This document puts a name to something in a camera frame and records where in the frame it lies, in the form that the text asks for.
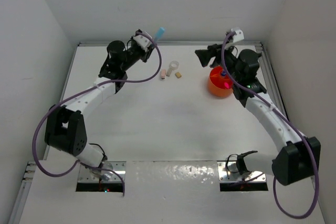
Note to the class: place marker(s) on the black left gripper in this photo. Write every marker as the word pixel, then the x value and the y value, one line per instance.
pixel 146 54

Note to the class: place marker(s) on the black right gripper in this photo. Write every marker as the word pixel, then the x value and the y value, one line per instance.
pixel 205 55

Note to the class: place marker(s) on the blue capped glue stick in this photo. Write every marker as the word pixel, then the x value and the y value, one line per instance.
pixel 159 34

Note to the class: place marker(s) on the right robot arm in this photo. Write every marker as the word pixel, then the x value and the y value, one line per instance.
pixel 298 156

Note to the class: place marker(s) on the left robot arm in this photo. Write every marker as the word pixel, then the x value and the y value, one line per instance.
pixel 65 129

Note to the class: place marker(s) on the pink mini stapler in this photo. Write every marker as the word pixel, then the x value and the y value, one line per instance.
pixel 163 74

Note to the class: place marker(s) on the clear tape dispenser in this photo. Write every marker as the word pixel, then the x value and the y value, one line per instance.
pixel 172 66

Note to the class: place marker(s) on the yellow eraser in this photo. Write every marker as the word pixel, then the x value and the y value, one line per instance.
pixel 178 75

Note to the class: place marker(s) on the orange round organizer container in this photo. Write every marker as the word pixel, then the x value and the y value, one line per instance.
pixel 215 83

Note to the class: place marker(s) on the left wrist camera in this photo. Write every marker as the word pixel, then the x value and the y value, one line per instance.
pixel 142 39

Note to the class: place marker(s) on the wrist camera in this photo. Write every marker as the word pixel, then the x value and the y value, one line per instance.
pixel 235 35
pixel 142 39

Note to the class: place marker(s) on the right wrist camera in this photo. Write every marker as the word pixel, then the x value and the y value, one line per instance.
pixel 235 35

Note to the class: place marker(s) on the aluminium table edge rail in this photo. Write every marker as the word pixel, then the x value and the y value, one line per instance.
pixel 175 43

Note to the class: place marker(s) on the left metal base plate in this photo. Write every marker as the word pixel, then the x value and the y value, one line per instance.
pixel 108 175

